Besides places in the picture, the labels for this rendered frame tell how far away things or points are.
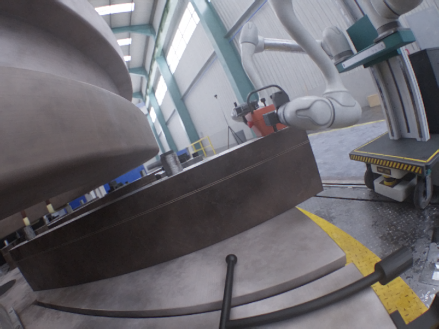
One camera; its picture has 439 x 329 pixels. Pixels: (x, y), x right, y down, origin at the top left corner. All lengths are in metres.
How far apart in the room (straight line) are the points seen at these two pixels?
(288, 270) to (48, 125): 0.76
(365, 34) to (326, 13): 6.27
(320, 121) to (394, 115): 1.05
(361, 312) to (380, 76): 1.33
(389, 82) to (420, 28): 5.39
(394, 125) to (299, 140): 0.82
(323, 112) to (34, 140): 0.70
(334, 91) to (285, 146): 0.38
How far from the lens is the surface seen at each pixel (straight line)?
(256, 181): 0.89
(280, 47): 1.54
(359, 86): 7.21
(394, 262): 0.55
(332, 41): 1.47
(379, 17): 1.16
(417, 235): 1.16
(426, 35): 6.78
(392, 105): 1.54
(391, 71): 1.47
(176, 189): 0.87
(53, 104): 0.56
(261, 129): 0.90
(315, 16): 7.88
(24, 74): 0.56
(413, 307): 0.90
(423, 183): 1.25
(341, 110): 0.66
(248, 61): 1.30
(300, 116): 0.57
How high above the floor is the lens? 0.76
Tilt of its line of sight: 7 degrees down
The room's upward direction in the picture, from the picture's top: 23 degrees counter-clockwise
